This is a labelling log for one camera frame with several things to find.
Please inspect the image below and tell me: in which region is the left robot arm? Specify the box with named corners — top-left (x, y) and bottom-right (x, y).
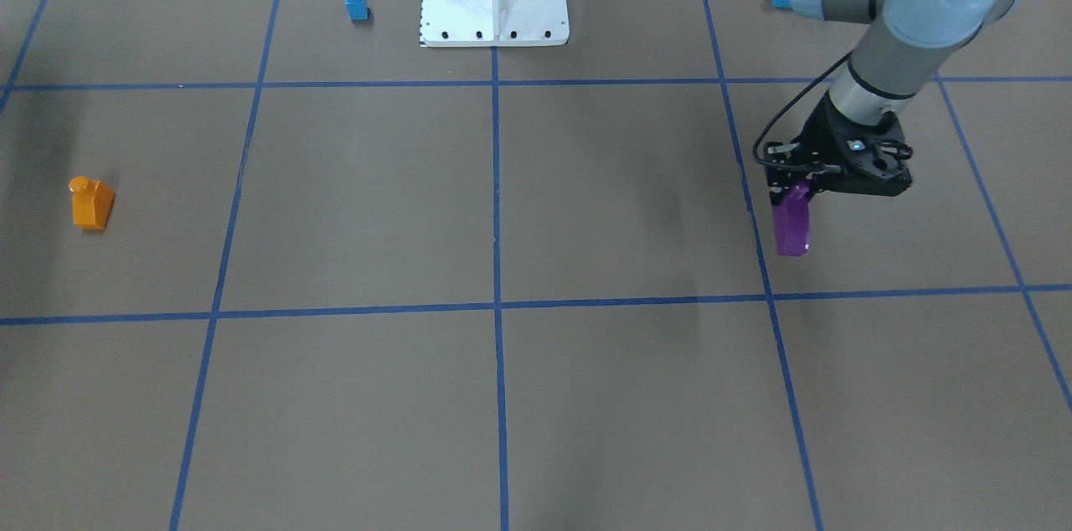
top-left (753, 0), bottom-right (1022, 208)

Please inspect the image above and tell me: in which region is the orange trapezoid block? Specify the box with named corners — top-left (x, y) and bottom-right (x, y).
top-left (68, 176), bottom-right (116, 232)

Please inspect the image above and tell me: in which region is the small blue block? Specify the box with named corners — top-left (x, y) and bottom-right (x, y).
top-left (343, 0), bottom-right (370, 21)

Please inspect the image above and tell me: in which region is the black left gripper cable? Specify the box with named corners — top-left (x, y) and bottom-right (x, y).
top-left (751, 51), bottom-right (853, 168)

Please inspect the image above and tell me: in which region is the purple trapezoid block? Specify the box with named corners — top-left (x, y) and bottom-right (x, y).
top-left (772, 179), bottom-right (812, 257)

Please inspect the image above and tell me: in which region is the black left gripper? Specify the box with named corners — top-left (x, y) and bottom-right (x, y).
top-left (762, 95), bottom-right (914, 207)

